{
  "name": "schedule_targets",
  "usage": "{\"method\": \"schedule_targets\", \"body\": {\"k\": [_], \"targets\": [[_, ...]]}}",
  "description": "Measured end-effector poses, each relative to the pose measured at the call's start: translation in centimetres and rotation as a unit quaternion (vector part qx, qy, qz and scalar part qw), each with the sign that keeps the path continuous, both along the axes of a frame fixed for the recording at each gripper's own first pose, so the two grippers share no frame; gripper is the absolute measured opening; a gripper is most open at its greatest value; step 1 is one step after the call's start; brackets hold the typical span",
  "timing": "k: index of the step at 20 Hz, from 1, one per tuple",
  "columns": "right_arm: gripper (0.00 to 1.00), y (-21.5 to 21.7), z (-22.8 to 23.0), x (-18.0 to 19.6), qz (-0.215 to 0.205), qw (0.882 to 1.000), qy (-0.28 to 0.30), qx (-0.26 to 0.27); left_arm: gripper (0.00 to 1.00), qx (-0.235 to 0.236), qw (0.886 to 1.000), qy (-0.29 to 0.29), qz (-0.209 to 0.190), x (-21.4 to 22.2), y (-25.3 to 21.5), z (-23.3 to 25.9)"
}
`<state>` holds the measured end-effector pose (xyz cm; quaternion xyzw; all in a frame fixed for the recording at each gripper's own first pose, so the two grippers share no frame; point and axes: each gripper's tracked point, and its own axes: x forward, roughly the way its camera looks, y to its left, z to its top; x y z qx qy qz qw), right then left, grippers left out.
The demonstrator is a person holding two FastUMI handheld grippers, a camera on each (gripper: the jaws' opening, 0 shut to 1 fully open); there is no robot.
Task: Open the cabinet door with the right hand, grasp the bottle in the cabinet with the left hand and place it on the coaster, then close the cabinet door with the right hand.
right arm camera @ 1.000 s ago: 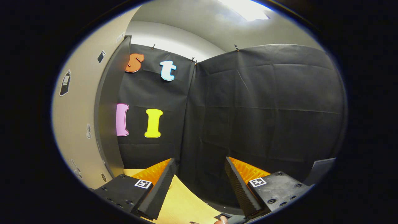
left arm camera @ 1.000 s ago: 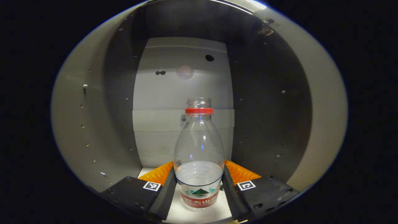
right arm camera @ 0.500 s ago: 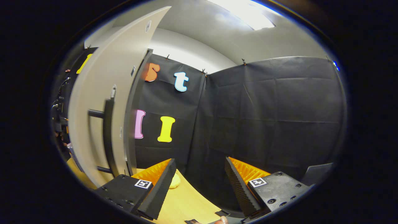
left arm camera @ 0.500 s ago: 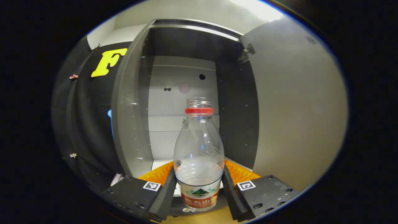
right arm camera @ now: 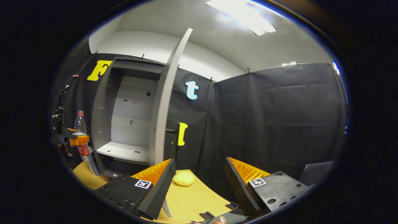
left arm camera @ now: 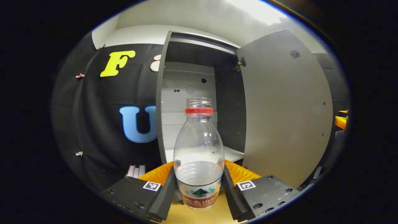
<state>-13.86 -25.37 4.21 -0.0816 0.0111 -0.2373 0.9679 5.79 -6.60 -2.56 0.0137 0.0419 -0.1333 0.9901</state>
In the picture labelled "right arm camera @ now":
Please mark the black backdrop cloth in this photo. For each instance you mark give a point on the black backdrop cloth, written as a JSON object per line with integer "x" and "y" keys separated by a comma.
{"x": 264, "y": 124}

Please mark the dark grey cabinet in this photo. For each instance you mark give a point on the dark grey cabinet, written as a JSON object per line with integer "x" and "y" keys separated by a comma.
{"x": 101, "y": 118}

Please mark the yellow crumpled lump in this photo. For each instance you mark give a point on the yellow crumpled lump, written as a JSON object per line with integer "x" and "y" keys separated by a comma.
{"x": 183, "y": 179}

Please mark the large ceiling light panel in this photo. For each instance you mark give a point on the large ceiling light panel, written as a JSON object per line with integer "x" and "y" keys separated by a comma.
{"x": 242, "y": 15}

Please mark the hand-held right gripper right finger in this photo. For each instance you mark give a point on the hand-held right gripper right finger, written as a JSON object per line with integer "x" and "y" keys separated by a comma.
{"x": 241, "y": 189}

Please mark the black plastic bracket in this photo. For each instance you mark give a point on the black plastic bracket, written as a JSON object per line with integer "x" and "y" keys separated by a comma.
{"x": 231, "y": 205}
{"x": 206, "y": 215}

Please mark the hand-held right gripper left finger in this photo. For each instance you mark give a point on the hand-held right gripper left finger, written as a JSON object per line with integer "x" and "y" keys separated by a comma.
{"x": 161, "y": 189}

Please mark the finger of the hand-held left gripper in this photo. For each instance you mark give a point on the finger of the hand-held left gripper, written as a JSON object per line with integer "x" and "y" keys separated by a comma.
{"x": 71, "y": 132}
{"x": 79, "y": 140}

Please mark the small ceiling light panel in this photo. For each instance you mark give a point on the small ceiling light panel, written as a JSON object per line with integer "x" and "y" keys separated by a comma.
{"x": 289, "y": 63}

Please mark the grey panel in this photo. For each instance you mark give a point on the grey panel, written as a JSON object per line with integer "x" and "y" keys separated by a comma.
{"x": 317, "y": 172}

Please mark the white cabinet shelf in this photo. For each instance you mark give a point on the white cabinet shelf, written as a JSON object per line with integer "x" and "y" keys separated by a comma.
{"x": 124, "y": 151}

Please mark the clear plastic bottle red label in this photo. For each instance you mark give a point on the clear plastic bottle red label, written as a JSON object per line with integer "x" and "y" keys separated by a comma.
{"x": 80, "y": 124}

